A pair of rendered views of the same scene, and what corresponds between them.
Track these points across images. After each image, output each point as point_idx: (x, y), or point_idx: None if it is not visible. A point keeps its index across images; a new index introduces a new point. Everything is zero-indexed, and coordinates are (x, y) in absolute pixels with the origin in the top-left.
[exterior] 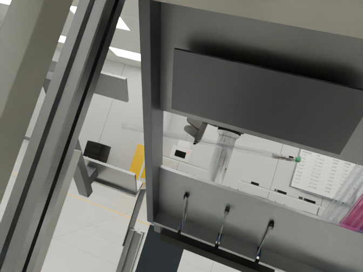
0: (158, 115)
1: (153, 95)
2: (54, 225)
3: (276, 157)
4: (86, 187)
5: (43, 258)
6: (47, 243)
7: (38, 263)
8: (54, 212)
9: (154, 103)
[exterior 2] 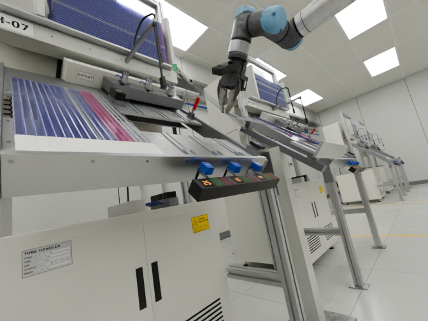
0: (201, 128)
1: (192, 127)
2: (286, 193)
3: (188, 82)
4: (309, 164)
5: (292, 214)
6: (288, 205)
7: (288, 217)
8: (279, 185)
9: (195, 128)
